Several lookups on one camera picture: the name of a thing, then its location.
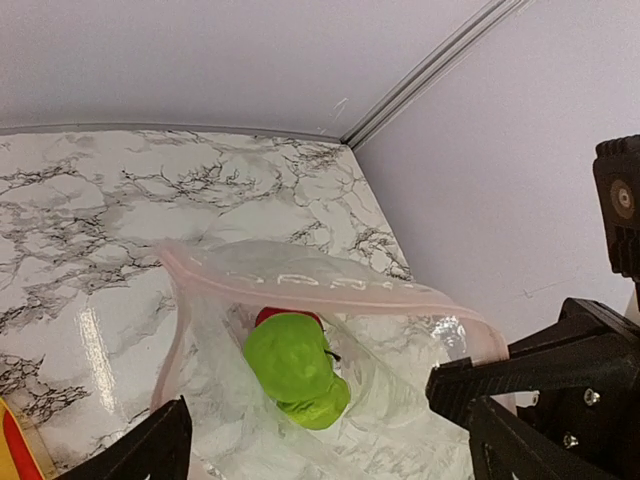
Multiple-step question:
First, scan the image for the yellow plastic basket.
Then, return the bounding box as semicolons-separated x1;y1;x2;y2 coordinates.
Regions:
1;398;58;480

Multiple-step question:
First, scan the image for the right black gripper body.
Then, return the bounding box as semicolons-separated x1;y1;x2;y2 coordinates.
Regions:
593;135;639;280

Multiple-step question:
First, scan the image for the right aluminium frame post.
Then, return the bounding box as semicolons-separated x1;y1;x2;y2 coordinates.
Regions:
340;0;531;151

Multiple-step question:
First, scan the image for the clear zip top bag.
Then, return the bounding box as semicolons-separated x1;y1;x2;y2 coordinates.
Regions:
151;240;509;479

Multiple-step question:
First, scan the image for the red toy tomato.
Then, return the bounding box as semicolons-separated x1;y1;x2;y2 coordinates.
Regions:
254;307;324;329

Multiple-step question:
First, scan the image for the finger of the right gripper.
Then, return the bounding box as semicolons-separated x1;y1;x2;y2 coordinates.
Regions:
509;298;639;359

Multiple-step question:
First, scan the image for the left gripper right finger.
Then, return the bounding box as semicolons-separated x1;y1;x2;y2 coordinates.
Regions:
425;349;640;480

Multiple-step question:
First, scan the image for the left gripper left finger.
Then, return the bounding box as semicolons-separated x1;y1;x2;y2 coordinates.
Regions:
60;397;193;480

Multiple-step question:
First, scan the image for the light green toy apple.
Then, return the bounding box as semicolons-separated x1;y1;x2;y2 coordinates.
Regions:
243;307;351;431

